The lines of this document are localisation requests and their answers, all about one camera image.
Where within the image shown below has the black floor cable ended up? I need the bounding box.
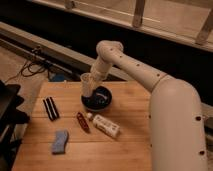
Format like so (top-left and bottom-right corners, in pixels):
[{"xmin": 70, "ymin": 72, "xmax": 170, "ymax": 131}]
[{"xmin": 3, "ymin": 49, "xmax": 51, "ymax": 84}]

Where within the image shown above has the black white striped eraser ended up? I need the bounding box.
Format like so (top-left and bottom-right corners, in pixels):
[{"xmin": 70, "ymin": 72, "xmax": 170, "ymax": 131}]
[{"xmin": 43, "ymin": 97, "xmax": 59, "ymax": 121}]

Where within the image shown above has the blue object on floor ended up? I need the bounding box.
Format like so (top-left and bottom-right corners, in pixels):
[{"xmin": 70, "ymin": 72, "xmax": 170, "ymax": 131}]
[{"xmin": 49, "ymin": 74, "xmax": 65, "ymax": 82}]

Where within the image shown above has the black chair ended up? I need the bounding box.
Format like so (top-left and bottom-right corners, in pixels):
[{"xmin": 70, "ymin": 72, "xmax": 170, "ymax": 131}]
[{"xmin": 0, "ymin": 80, "xmax": 30, "ymax": 171}]

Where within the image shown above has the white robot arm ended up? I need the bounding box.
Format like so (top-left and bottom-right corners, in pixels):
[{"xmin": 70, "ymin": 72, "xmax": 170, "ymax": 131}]
[{"xmin": 91, "ymin": 40, "xmax": 208, "ymax": 171}]

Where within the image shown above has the white tube with cap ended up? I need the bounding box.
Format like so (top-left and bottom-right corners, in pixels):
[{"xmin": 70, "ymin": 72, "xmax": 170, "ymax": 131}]
[{"xmin": 86, "ymin": 113, "xmax": 120, "ymax": 138}]

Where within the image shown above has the blue sponge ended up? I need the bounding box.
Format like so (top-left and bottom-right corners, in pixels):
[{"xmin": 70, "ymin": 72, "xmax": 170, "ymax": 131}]
[{"xmin": 51, "ymin": 130, "xmax": 69, "ymax": 155}]

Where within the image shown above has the dark ceramic bowl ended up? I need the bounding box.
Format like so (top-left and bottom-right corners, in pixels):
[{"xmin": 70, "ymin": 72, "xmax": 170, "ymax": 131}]
[{"xmin": 81, "ymin": 86, "xmax": 112, "ymax": 111}]

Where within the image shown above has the white ceramic cup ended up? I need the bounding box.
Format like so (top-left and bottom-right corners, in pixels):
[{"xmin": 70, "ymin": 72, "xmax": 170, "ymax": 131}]
[{"xmin": 80, "ymin": 73, "xmax": 96, "ymax": 97}]

